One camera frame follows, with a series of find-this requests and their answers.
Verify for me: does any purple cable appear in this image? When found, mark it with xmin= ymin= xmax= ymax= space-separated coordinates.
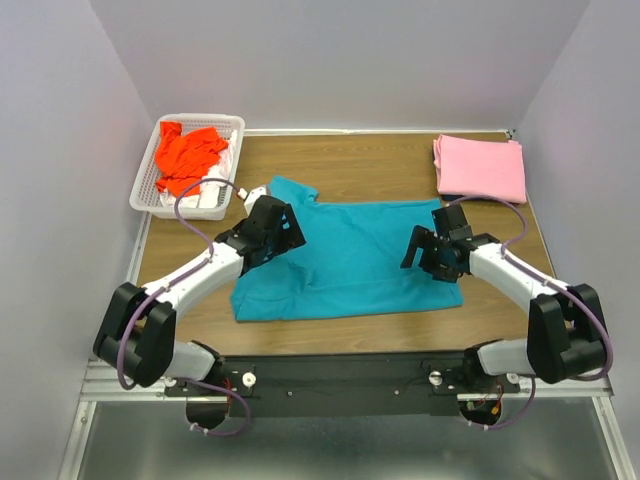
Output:
xmin=117 ymin=178 xmax=251 ymax=437
xmin=447 ymin=194 xmax=615 ymax=431

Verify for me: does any white t shirt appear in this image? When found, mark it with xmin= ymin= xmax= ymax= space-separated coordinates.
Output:
xmin=159 ymin=130 xmax=238 ymax=207

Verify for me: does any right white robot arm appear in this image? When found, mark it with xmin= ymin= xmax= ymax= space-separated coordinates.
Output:
xmin=401 ymin=205 xmax=613 ymax=392

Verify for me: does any folded pink t shirt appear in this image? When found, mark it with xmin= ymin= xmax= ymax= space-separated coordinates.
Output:
xmin=433 ymin=135 xmax=527 ymax=204

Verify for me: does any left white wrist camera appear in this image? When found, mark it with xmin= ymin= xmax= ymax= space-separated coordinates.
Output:
xmin=236 ymin=185 xmax=271 ymax=203

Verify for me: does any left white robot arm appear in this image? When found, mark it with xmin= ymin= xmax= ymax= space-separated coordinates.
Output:
xmin=93 ymin=189 xmax=306 ymax=395

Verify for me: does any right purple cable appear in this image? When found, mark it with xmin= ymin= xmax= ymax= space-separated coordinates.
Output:
xmin=447 ymin=194 xmax=615 ymax=431

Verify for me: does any teal polo shirt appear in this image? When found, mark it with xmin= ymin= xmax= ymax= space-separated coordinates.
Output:
xmin=231 ymin=176 xmax=463 ymax=323

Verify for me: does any orange t shirt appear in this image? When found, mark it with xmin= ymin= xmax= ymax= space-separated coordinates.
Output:
xmin=155 ymin=121 xmax=229 ymax=197

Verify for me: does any white plastic laundry basket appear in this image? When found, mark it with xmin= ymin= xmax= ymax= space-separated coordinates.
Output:
xmin=129 ymin=113 xmax=245 ymax=221

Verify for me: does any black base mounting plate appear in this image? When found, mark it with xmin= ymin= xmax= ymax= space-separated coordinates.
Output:
xmin=164 ymin=352 xmax=531 ymax=419

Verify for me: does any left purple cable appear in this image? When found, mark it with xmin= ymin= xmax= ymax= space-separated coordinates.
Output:
xmin=117 ymin=178 xmax=251 ymax=437

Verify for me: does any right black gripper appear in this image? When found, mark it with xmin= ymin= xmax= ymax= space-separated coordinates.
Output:
xmin=400 ymin=224 xmax=459 ymax=283

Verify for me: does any aluminium frame rail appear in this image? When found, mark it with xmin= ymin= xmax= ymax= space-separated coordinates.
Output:
xmin=54 ymin=219 xmax=640 ymax=480

